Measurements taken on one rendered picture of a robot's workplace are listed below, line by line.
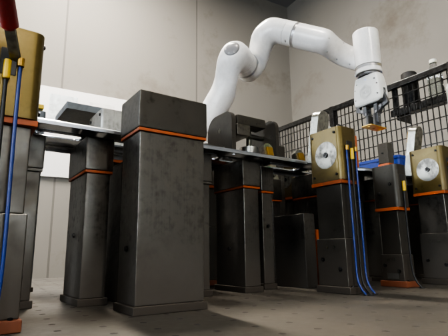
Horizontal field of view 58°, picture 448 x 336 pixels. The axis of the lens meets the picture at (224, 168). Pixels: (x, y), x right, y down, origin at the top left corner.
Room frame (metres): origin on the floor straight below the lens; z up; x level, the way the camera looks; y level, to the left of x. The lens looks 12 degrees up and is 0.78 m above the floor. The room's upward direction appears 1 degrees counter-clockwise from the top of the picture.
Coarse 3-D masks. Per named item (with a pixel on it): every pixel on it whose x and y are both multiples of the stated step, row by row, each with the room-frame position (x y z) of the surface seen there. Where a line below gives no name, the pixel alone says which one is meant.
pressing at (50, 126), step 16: (48, 128) 0.67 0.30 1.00; (64, 128) 0.67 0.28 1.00; (80, 128) 0.64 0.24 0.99; (96, 128) 0.65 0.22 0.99; (48, 144) 0.78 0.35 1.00; (64, 144) 0.77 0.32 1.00; (224, 160) 0.93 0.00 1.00; (256, 160) 0.93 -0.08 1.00; (272, 160) 0.94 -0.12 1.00; (288, 160) 0.90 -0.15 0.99; (368, 176) 1.16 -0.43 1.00
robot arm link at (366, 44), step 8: (360, 32) 1.20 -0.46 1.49; (368, 32) 1.19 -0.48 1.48; (376, 32) 1.20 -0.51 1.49; (360, 40) 1.21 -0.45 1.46; (368, 40) 1.19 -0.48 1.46; (376, 40) 1.20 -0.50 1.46; (360, 48) 1.21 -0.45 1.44; (368, 48) 1.19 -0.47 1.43; (376, 48) 1.20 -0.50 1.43; (360, 56) 1.21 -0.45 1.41; (368, 56) 1.20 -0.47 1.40; (376, 56) 1.20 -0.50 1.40; (360, 64) 1.21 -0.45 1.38
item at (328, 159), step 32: (320, 160) 0.86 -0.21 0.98; (352, 160) 0.82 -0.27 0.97; (320, 192) 0.87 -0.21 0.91; (352, 192) 0.84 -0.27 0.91; (320, 224) 0.88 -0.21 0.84; (352, 224) 0.82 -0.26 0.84; (320, 256) 0.87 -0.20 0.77; (352, 256) 0.83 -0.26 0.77; (320, 288) 0.88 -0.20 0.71; (352, 288) 0.81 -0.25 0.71
